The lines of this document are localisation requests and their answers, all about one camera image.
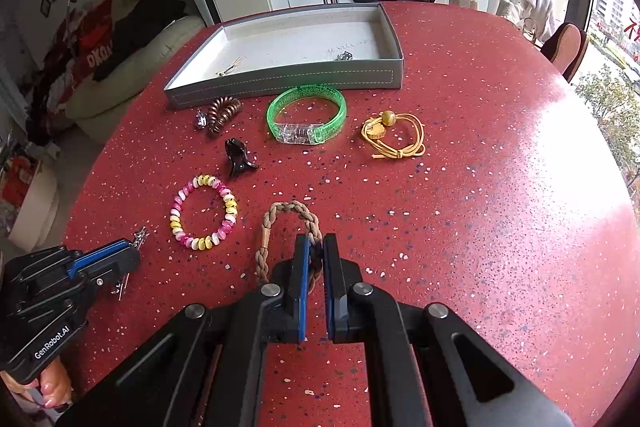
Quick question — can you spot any silver rhinestone hair clip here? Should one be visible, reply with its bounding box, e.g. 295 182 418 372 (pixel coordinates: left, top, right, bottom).
112 225 150 301

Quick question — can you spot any pink yellow bead bracelet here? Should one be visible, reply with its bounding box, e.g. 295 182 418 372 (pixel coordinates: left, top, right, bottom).
169 173 240 252

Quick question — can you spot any braided brown bracelet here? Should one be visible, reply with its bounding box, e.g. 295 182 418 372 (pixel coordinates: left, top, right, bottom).
254 199 324 295

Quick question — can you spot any yellow cord bracelet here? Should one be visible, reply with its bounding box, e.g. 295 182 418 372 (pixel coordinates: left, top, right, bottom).
360 109 428 160

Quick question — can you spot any silver chain charm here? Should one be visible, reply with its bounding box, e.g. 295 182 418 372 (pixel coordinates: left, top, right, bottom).
336 51 352 62

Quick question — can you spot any gold hair clip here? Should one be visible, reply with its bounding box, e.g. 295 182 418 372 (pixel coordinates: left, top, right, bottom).
216 57 244 77

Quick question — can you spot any grey jewelry tray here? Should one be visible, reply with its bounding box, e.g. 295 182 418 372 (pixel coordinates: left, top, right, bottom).
164 3 404 109

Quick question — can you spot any left hand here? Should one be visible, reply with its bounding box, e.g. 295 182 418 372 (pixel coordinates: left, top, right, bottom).
1 357 73 409

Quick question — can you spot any cream sofa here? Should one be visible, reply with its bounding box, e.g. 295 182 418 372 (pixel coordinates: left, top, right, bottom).
65 0 205 144

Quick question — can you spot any dark claw hair clip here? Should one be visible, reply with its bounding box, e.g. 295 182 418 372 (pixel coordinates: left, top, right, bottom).
224 138 258 178

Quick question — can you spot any small silver charm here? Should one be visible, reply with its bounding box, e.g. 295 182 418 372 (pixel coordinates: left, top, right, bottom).
194 109 207 130

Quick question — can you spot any green glitter bangle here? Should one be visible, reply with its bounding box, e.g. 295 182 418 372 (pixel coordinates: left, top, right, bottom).
266 84 347 146

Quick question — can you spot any red printed cushion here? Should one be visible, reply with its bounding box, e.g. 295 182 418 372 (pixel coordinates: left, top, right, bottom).
43 0 113 113

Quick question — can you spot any black clothing on sofa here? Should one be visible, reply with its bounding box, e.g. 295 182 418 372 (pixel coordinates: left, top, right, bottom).
93 0 186 82

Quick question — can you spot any brown chair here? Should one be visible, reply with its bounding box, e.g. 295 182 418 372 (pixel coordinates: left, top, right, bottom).
540 22 589 82

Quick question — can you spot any pale clothes pile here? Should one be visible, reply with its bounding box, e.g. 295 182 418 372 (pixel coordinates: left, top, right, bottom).
496 0 556 43

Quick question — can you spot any brown spiral hair tie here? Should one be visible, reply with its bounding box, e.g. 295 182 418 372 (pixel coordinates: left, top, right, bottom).
206 95 244 139

